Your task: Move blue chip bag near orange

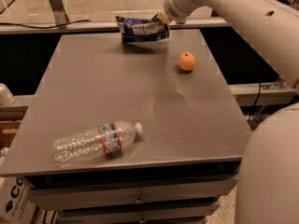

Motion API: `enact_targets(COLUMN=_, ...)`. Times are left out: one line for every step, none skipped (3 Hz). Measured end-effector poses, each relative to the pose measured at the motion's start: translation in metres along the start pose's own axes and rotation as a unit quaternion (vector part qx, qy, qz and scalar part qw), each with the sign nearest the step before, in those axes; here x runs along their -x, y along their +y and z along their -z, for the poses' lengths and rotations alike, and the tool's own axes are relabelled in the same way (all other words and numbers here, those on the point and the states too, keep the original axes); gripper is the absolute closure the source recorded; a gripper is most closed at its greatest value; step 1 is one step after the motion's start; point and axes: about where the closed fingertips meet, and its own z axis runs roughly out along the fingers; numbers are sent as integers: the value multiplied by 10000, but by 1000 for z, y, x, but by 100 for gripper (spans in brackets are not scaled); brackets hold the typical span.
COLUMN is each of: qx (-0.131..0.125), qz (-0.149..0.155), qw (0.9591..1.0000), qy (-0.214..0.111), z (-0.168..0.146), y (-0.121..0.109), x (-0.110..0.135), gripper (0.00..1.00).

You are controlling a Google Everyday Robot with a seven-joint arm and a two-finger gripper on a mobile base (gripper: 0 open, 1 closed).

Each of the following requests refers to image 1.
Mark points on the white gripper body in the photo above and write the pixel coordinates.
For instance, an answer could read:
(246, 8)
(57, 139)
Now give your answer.
(171, 7)

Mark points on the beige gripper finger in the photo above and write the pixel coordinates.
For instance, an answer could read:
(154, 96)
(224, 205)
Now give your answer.
(163, 17)

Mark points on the blue chip bag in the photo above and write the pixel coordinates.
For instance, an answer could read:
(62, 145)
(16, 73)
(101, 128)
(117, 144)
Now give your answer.
(142, 30)

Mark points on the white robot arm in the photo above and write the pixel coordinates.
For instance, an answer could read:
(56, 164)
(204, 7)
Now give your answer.
(267, 190)

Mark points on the orange fruit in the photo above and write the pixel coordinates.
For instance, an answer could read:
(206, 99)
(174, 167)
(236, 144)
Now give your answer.
(186, 61)

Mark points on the clear plastic water bottle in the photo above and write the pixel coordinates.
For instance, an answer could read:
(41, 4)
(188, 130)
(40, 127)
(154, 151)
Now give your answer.
(96, 142)

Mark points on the grey drawer cabinet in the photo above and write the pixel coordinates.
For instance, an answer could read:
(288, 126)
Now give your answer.
(144, 133)

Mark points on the white cylinder object left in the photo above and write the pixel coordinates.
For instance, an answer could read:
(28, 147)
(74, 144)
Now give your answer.
(6, 96)

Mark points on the brown cardboard box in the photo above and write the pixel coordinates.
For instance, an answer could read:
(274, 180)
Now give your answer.
(8, 130)

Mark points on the white cardboard box blue print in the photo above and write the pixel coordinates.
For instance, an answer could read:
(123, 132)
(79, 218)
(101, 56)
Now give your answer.
(15, 207)

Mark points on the grey metal bracket left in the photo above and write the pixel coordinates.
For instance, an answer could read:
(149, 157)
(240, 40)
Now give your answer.
(59, 13)

